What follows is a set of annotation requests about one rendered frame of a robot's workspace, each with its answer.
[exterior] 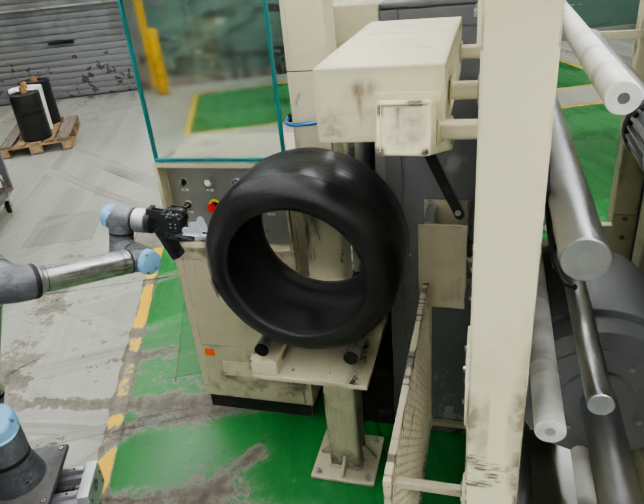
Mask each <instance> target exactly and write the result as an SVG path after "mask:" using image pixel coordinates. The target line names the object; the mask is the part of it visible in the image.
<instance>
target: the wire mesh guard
mask: <svg viewBox="0 0 644 504"><path fill-rule="evenodd" d="M428 288H429V281H423V285H422V290H421V295H420V300H419V305H418V310H417V315H416V320H415V325H414V330H413V335H412V339H411V344H410V349H409V354H408V359H407V364H406V369H405V374H404V379H403V384H402V389H401V393H400V398H399V403H398V408H397V413H396V418H395V423H394V428H393V433H392V438H391V443H390V448H389V452H388V457H387V462H386V467H385V472H384V477H383V492H384V504H393V503H394V504H395V503H396V504H397V503H398V504H421V501H422V494H423V492H422V491H415V490H409V489H404V490H403V489H402V488H396V490H395V491H393V490H392V485H393V478H394V473H395V472H397V476H398V475H399V476H403V477H410V478H417V479H424V478H425V470H426V463H427V455H428V447H429V440H430V432H431V418H432V307H427V305H426V301H427V293H428ZM424 312H425V315H426V317H425V315H424ZM423 317H424V320H425V321H424V320H423ZM422 323H423V326H422ZM421 328H422V331H421ZM420 335H421V337H422V339H421V337H420ZM420 342H421V345H420ZM419 348H420V351H419ZM419 357H420V359H419ZM418 362H419V365H418ZM414 366H415V369H414ZM418 371H419V374H418ZM413 372H414V375H413ZM417 377H418V379H417ZM413 381H414V384H413ZM417 385H418V388H417ZM416 391H417V394H416ZM409 393H410V397H409ZM412 396H413V399H412ZM416 400H417V402H416ZM409 403H410V407H409ZM412 405H413V408H412ZM415 407H416V408H415ZM406 410H407V413H406ZM415 414H416V417H415ZM408 419H409V422H408ZM406 420H407V423H406ZM411 420H412V423H411ZM415 423H416V424H415ZM421 424H423V425H424V426H422V425H421ZM403 426H404V430H403ZM408 428H409V431H408ZM414 429H415V431H414ZM411 430H412V432H411ZM420 431H422V432H424V433H422V432H420ZM403 436H404V440H403ZM405 436H406V439H405ZM410 436H411V438H410ZM401 437H402V441H401ZM419 437H420V438H421V439H419ZM414 438H415V440H414ZM407 444H408V447H407ZM413 444H414V446H413ZM418 444H419V445H420V446H419V445H418ZM410 445H411V447H410ZM405 446H406V449H405ZM402 452H403V456H402ZM418 452H419V453H418ZM398 453H399V457H398ZM400 453H401V457H400ZM413 453H414V454H413ZM407 454H408V456H407ZM417 458H418V460H417ZM412 459H413V461H412ZM409 460H410V462H409ZM404 462H405V464H404ZM402 463H403V466H402ZM396 464H397V468H396ZM398 464H399V468H398ZM400 464H401V467H400ZM416 465H417V466H418V467H417V466H416ZM412 467H413V469H412ZM406 469H407V472H406ZM409 469H410V471H409ZM404 471H405V474H404ZM402 473H403V474H402ZM416 473H417V474H416ZM412 476H413V477H412ZM401 489H402V492H401ZM399 491H400V494H399ZM411 491H412V492H411ZM395 492H396V496H395ZM397 492H398V495H397ZM408 493H409V495H408ZM405 494H406V496H405ZM403 497H404V500H403ZM410 498H411V499H410ZM401 500H402V501H401ZM407 500H408V502H407ZM399 501H400V502H399ZM414 502H415V503H414Z"/></svg>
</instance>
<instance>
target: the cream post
mask: <svg viewBox="0 0 644 504"><path fill-rule="evenodd" d="M279 6H280V15H281V24H282V33H283V42H284V51H285V60H286V68H287V77H288V86H289V95H290V104H291V113H292V122H293V123H301V122H313V121H317V116H316V106H315V95H314V86H313V83H314V81H313V68H314V67H316V66H317V65H318V64H319V63H321V62H322V61H323V60H324V59H326V58H327V57H328V56H329V55H331V54H332V53H333V52H334V51H335V50H336V38H335V24H334V11H333V0H279ZM293 130H294V139H295V148H303V147H316V148H325V149H330V150H334V151H338V152H341V153H344V147H343V143H320V142H319V136H318V127H317V125H314V126H302V127H293ZM303 218H304V228H305V237H306V246H307V254H308V263H309V272H310V277H324V278H341V279H348V278H351V277H352V275H353V270H352V257H351V244H350V243H349V242H348V241H347V240H346V238H345V237H344V236H343V235H342V234H340V233H339V232H338V231H337V230H336V229H335V228H333V227H332V226H330V225H329V224H327V223H326V222H324V221H322V220H320V219H318V218H316V217H313V216H311V215H308V214H304V213H303ZM323 394H324V405H325V414H326V419H327V432H328V440H329V449H330V458H331V464H338V465H342V462H343V456H346V464H347V466H349V467H350V466H351V467H360V466H361V462H362V459H363V451H362V446H363V445H364V446H365V434H364V426H363V407H362V393H361V390H359V389H349V388H340V387H330V386H323Z"/></svg>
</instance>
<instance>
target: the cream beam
mask: <svg viewBox="0 0 644 504"><path fill-rule="evenodd" d="M461 41H462V17H461V16H460V17H443V18H427V19H410V20H393V21H376V22H370V23H369V24H368V25H367V26H365V27H364V28H363V29H362V30H360V31H359V32H358V33H357V34H355V35H354V36H353V37H352V38H350V39H349V40H348V41H347V42H345V43H344V44H343V45H342V46H340V47H339V48H338V49H337V50H335V51H334V52H333V53H332V54H331V55H329V56H328V57H327V58H326V59H324V60H323V61H322V62H321V63H319V64H318V65H317V66H316V67H314V68H313V81H314V83H313V86H314V95H315V106H316V116H317V127H318V136H319V142H320V143H351V142H375V132H376V112H377V102H378V101H382V100H423V99H428V100H431V101H432V102H434V103H435V104H436V142H437V118H440V122H444V121H445V119H450V115H451V111H452V107H453V103H454V100H452V104H451V105H449V81H450V77H451V75H453V81H459V77H460V73H461V63H460V43H461Z"/></svg>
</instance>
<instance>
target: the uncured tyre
mask: <svg viewBox="0 0 644 504"><path fill-rule="evenodd" d="M271 211H295V212H301V213H304V214H308V215H311V216H313V217H316V218H318V219H320V220H322V221H324V222H326V223H327V224H329V225H330V226H332V227H333V228H335V229H336V230H337V231H338V232H339V233H340V234H342V235H343V236H344V237H345V238H346V240H347V241H348V242H349V243H350V244H351V246H352V247H353V249H354V250H355V252H356V254H357V255H358V258H359V260H360V262H361V265H362V268H363V272H361V273H360V274H358V275H356V276H354V277H351V278H348V279H344V280H339V281H322V280H317V279H313V278H309V277H307V276H304V275H302V274H300V273H298V272H296V271H294V270H293V269H291V268H290V267H289V266H287V265H286V264H285V263H284V262H283V261H282V260H281V259H280V258H279V257H278V256H277V255H276V254H275V252H274V251H273V249H272V248H271V246H270V244H269V242H268V240H267V238H266V235H265V232H264V227H263V213H266V212H271ZM409 247H410V239H409V230H408V225H407V221H406V218H405V215H404V212H403V210H402V207H401V205H400V203H399V201H398V199H397V197H396V196H395V194H394V192H393V191H392V190H391V188H390V187H389V186H388V184H387V183H386V182H385V181H384V180H383V179H382V178H381V177H380V176H379V175H378V174H377V173H376V172H375V171H374V170H372V169H371V168H370V167H368V166H367V165H365V164H364V163H362V162H361V161H359V160H357V159H355V158H353V157H351V156H349V155H346V154H344V153H341V152H338V151H334V150H330V149H325V148H316V147H303V148H295V149H289V150H285V151H281V152H278V153H275V154H273V155H270V156H268V157H266V158H264V159H263V160H261V161H259V162H258V163H257V164H255V165H254V166H253V167H252V168H251V169H249V170H248V171H247V172H246V173H245V174H244V175H243V176H242V177H241V178H240V179H239V180H238V181H237V182H236V183H235V184H234V185H233V186H232V187H231V188H230V189H229V190H228V191H227V193H226V194H225V195H224V196H223V197H222V198H221V200H220V201H219V203H218V204H217V206H216V208H215V210H214V212H213V214H212V217H211V219H210V223H209V226H208V230H207V234H206V243H205V252H206V261H207V266H208V270H209V273H210V276H211V279H212V281H213V283H214V285H215V287H216V289H217V291H218V293H219V294H220V296H221V298H222V299H223V300H224V302H225V303H226V304H227V306H228V307H229V308H230V309H231V310H232V311H233V312H234V313H235V314H236V315H237V316H238V317H239V318H240V319H241V320H242V321H243V322H244V323H246V324H247V325H248V326H250V327H251V328H252V329H254V330H256V331H257V332H259V333H260V334H262V335H264V336H266V337H268V338H270V339H272V340H275V341H277V342H280V343H283V344H286V345H290V346H294V347H299V348H306V349H329V348H335V347H340V346H344V345H347V344H350V343H353V342H355V341H357V340H359V339H361V338H363V337H364V336H366V335H367V334H369V333H370V332H371V331H373V330H374V329H375V328H376V327H377V326H378V325H379V324H380V323H381V322H382V321H383V320H384V319H385V317H386V316H387V315H388V314H389V312H390V311H391V309H392V308H393V306H394V304H395V302H396V300H397V297H398V294H399V291H400V287H401V283H402V280H403V276H404V272H405V268H406V265H407V261H408V256H409Z"/></svg>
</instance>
